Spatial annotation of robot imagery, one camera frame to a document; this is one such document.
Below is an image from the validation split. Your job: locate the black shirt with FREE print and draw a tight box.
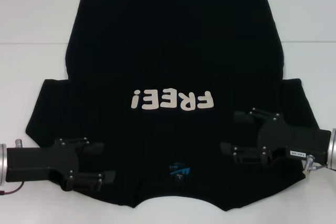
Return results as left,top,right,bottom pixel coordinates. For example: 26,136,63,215
25,0,320,212

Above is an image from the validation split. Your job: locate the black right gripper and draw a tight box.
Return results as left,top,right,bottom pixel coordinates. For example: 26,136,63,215
220,108,331,167

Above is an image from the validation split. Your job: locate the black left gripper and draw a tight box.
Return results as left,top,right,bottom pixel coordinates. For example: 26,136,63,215
7,136,116,191

